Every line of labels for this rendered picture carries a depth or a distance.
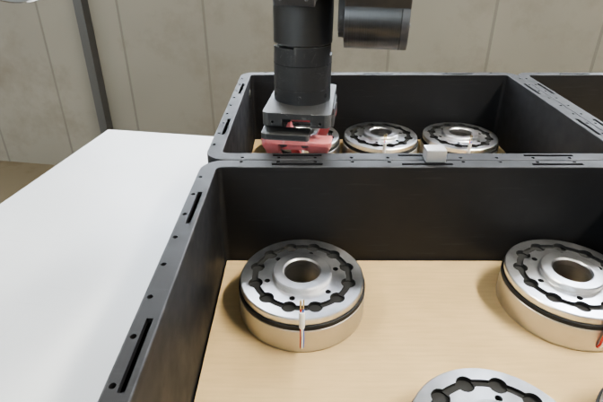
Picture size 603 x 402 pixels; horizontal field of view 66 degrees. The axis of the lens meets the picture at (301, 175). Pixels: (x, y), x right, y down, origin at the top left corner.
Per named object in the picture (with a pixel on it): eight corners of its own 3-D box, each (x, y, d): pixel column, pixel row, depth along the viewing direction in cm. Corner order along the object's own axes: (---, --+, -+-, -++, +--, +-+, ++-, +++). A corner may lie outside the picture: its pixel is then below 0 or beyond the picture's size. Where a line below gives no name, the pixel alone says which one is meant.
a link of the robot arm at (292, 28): (279, -28, 45) (266, -22, 40) (350, -26, 44) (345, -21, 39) (280, 45, 48) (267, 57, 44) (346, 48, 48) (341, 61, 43)
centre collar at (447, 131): (444, 142, 63) (445, 137, 63) (438, 128, 67) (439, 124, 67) (482, 143, 63) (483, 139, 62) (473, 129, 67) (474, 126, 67)
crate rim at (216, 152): (205, 182, 43) (203, 159, 42) (242, 88, 70) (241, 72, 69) (638, 183, 43) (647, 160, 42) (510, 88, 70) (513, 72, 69)
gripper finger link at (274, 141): (332, 177, 54) (336, 98, 49) (328, 209, 47) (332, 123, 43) (274, 173, 54) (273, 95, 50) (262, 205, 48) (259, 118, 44)
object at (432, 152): (425, 162, 41) (427, 150, 41) (422, 156, 43) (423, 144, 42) (445, 162, 41) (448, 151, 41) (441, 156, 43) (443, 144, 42)
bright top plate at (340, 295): (232, 326, 34) (232, 319, 34) (247, 244, 43) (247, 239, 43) (371, 326, 34) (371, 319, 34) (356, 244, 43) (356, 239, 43)
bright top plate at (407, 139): (345, 152, 61) (345, 148, 61) (343, 125, 70) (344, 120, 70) (423, 154, 61) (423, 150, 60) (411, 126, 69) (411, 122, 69)
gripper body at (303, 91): (336, 100, 53) (338, 32, 49) (330, 134, 44) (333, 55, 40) (279, 97, 53) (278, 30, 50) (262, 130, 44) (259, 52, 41)
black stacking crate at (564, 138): (216, 265, 48) (205, 164, 42) (247, 147, 74) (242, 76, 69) (604, 265, 48) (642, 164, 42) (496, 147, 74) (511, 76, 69)
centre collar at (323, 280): (270, 296, 36) (269, 290, 36) (274, 257, 41) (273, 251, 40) (333, 296, 36) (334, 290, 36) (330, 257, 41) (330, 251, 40)
